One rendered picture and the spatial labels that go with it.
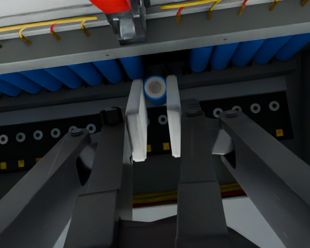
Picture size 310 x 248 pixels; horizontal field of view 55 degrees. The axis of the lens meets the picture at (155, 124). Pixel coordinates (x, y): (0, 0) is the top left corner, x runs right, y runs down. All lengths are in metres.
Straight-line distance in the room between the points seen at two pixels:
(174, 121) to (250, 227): 0.09
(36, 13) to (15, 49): 0.03
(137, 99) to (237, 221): 0.10
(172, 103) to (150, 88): 0.06
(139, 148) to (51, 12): 0.11
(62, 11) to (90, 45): 0.03
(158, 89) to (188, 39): 0.04
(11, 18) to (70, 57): 0.04
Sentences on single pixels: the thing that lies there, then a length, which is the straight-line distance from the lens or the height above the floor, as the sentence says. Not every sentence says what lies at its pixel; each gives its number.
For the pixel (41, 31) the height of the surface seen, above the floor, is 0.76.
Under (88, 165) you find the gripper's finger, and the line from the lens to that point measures 0.16.
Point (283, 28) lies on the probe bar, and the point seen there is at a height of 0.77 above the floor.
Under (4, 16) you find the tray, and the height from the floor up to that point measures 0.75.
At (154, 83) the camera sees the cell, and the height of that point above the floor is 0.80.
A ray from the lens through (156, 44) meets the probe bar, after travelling 0.21.
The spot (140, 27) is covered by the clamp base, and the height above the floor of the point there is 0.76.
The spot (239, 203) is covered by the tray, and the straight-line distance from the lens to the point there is 0.21.
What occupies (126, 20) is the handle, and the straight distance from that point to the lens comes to 0.18.
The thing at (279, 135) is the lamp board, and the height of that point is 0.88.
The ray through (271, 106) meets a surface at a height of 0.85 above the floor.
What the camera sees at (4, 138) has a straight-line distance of 0.38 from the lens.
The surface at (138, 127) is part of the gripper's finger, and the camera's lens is 0.16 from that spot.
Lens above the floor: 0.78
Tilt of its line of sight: 14 degrees up
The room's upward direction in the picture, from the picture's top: 172 degrees clockwise
